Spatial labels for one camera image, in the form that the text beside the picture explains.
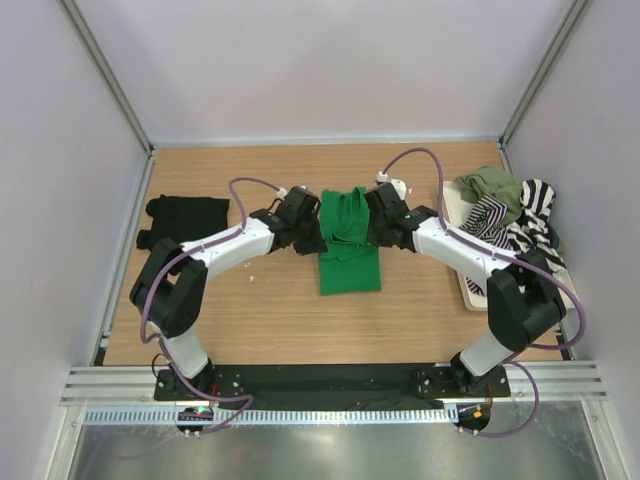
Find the black white striped tank top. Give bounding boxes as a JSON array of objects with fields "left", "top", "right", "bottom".
[{"left": 457, "top": 178, "right": 569, "bottom": 296}]

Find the aluminium frame post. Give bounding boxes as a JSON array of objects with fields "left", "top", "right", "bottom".
[
  {"left": 498, "top": 0, "right": 593, "bottom": 151},
  {"left": 59, "top": 0, "right": 156, "bottom": 156}
]

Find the white plastic tray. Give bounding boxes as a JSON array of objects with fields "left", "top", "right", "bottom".
[{"left": 443, "top": 181, "right": 577, "bottom": 311}]

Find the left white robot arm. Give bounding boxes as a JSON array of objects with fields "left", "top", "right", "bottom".
[{"left": 129, "top": 186, "right": 326, "bottom": 400}]

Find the bright green tank top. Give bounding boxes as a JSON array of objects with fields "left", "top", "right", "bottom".
[{"left": 318, "top": 187, "right": 382, "bottom": 296}]

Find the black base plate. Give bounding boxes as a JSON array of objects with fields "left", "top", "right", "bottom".
[{"left": 153, "top": 362, "right": 511, "bottom": 412}]

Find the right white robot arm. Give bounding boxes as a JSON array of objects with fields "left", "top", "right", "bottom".
[{"left": 364, "top": 182, "right": 566, "bottom": 396}]

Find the right aluminium frame post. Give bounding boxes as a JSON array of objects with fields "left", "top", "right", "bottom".
[{"left": 498, "top": 0, "right": 593, "bottom": 151}]

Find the aluminium front rail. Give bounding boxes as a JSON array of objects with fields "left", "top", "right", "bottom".
[{"left": 59, "top": 361, "right": 608, "bottom": 406}]

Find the slotted cable duct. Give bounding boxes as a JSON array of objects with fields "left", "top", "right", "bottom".
[{"left": 83, "top": 405, "right": 458, "bottom": 427}]

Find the olive green tank top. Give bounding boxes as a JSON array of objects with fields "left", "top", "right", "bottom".
[{"left": 453, "top": 166, "right": 569, "bottom": 254}]

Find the left aluminium frame post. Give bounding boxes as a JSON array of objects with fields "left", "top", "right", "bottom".
[{"left": 59, "top": 0, "right": 156, "bottom": 156}]

